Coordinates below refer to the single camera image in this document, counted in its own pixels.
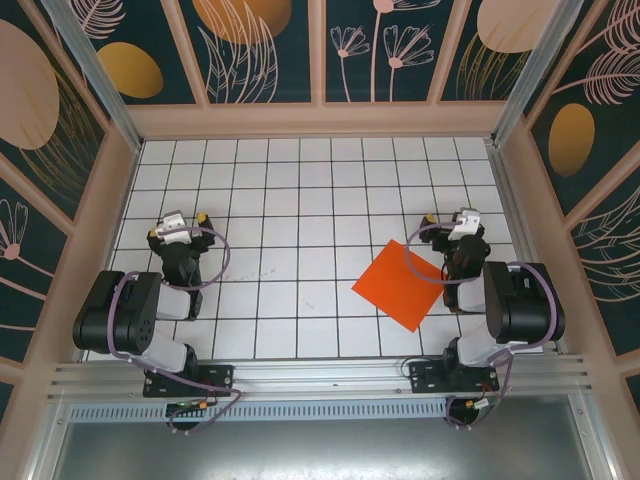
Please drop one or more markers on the orange square paper sheet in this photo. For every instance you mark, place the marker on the orange square paper sheet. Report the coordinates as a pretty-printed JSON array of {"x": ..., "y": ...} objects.
[{"x": 395, "y": 285}]

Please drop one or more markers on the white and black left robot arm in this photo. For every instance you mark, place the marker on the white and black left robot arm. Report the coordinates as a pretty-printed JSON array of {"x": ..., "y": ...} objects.
[{"x": 110, "y": 320}]

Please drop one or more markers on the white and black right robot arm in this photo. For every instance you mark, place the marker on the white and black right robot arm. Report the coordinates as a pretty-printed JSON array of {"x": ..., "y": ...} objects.
[{"x": 525, "y": 305}]

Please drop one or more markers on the grey metal sheet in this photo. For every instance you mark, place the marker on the grey metal sheet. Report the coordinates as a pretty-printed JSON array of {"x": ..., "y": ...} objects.
[{"x": 320, "y": 450}]

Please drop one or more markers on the yellow power connector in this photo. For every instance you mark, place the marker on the yellow power connector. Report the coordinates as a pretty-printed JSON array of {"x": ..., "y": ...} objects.
[
  {"x": 202, "y": 404},
  {"x": 471, "y": 403}
]

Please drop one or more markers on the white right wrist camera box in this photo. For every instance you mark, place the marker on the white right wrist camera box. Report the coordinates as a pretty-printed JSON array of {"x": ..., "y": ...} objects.
[{"x": 465, "y": 226}]

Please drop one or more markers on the aluminium side rail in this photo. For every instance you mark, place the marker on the aluminium side rail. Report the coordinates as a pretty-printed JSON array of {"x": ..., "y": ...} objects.
[{"x": 520, "y": 240}]

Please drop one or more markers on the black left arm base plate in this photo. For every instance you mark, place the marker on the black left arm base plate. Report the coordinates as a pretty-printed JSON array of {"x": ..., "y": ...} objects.
[{"x": 220, "y": 377}]

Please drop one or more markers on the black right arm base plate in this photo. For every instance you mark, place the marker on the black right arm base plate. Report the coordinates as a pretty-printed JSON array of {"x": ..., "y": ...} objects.
[{"x": 425, "y": 375}]

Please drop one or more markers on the aluminium corner post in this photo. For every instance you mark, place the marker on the aluminium corner post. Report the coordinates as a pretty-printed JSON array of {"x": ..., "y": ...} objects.
[
  {"x": 530, "y": 75},
  {"x": 100, "y": 85}
]

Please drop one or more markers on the aluminium mounting rail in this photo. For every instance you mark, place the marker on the aluminium mounting rail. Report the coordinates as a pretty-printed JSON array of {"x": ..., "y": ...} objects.
[{"x": 320, "y": 375}]

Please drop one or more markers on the aluminium frame bar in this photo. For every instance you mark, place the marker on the aluminium frame bar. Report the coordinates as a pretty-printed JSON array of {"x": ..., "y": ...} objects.
[
  {"x": 47, "y": 445},
  {"x": 595, "y": 440}
]

